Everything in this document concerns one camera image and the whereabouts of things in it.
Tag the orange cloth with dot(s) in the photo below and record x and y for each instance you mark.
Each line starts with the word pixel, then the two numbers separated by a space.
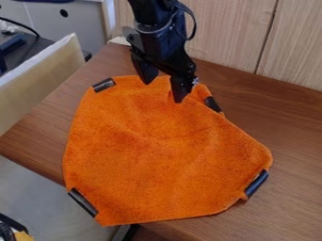
pixel 163 150

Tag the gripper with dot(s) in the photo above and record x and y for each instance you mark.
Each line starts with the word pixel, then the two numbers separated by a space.
pixel 161 44

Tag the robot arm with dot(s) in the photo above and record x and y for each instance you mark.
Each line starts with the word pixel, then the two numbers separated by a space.
pixel 153 9

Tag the white board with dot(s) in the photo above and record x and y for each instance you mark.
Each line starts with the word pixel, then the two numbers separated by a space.
pixel 37 81

